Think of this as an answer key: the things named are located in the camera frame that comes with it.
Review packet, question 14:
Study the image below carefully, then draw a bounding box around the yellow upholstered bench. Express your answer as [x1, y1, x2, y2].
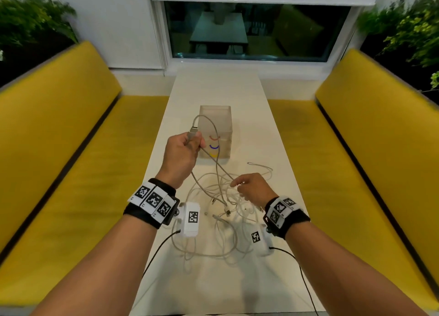
[0, 40, 171, 308]
[267, 48, 439, 313]

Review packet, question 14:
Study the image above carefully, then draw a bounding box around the thin black camera cable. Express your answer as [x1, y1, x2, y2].
[269, 246, 320, 316]
[142, 229, 182, 279]

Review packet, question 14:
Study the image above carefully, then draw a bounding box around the thin white charging cable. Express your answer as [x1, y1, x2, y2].
[192, 161, 274, 224]

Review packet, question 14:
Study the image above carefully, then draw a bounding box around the white framed window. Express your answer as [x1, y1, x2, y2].
[155, 0, 360, 70]

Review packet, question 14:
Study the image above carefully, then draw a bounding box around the person's left forearm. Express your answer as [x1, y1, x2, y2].
[31, 213, 159, 316]

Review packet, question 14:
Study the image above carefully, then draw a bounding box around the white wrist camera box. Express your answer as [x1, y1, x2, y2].
[248, 224, 275, 257]
[176, 201, 201, 238]

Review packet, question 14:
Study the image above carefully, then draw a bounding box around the clear plastic box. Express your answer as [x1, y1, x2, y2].
[198, 105, 233, 160]

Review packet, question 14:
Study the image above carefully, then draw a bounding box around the thick pale grey cable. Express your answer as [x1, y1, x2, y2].
[170, 214, 239, 260]

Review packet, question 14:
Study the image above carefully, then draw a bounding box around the person's right hand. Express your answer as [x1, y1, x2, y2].
[230, 173, 279, 209]

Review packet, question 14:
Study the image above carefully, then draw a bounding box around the green leafy plant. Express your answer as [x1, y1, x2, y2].
[0, 0, 79, 62]
[356, 0, 439, 90]

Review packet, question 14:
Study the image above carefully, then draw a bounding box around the black marker wristband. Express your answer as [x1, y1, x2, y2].
[263, 196, 311, 240]
[123, 178, 181, 230]

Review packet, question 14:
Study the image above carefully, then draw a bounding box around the person's right forearm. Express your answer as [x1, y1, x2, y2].
[284, 220, 430, 316]

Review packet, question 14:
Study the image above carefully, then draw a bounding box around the grey usb cable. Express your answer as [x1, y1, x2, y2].
[188, 114, 234, 217]

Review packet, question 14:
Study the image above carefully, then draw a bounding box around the person's left hand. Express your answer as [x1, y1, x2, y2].
[156, 132, 206, 189]

